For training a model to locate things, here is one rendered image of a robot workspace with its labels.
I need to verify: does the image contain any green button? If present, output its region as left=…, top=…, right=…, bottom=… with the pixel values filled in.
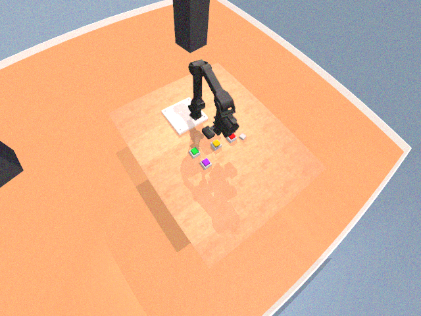
left=189, top=146, right=201, bottom=158

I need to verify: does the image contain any red button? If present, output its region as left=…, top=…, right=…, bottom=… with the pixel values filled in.
left=226, top=134, right=237, bottom=143

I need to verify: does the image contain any purple button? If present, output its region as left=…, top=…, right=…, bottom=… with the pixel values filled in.
left=200, top=158, right=212, bottom=170

